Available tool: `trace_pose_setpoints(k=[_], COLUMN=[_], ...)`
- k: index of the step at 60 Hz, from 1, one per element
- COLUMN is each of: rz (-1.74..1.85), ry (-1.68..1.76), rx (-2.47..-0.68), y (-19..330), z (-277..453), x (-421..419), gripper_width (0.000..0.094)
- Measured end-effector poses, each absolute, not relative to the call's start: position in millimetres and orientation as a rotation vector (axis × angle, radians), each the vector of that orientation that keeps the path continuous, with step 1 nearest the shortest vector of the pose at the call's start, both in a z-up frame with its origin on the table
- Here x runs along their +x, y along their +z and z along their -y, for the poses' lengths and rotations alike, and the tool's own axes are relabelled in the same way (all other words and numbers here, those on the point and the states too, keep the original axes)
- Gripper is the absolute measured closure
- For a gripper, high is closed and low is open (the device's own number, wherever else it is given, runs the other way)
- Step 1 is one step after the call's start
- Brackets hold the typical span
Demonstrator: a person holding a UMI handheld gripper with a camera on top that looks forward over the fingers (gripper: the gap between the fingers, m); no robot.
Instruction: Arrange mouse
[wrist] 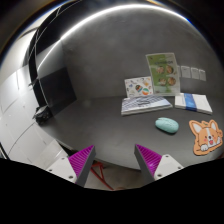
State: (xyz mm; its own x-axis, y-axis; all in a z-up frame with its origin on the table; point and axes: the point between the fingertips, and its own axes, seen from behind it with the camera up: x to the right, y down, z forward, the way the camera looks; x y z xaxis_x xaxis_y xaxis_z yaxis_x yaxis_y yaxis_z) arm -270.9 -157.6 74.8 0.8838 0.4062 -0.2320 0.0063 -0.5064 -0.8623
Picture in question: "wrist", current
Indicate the red metal table leg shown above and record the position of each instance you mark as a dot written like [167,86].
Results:
[100,175]

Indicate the white wall paper right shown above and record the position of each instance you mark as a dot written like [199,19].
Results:
[202,75]

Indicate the teal computer mouse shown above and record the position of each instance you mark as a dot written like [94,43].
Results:
[167,125]

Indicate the black monitor screen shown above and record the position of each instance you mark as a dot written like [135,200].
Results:
[57,90]

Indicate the white sticker sheet card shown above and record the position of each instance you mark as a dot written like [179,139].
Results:
[136,87]

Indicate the corgi dog mouse pad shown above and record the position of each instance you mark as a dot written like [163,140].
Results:
[208,136]

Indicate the green food poster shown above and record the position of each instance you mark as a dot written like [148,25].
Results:
[164,74]

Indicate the white wall paper middle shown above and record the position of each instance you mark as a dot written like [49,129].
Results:
[195,73]

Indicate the white blue book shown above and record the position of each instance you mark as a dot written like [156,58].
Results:
[193,102]

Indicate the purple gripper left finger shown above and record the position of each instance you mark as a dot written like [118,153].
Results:
[76,167]

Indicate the white wall paper left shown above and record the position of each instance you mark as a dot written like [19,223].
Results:
[185,72]

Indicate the white wall paper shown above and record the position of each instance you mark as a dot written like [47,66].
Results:
[195,73]
[202,75]
[185,72]

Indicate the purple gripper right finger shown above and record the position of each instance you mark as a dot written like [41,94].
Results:
[153,165]

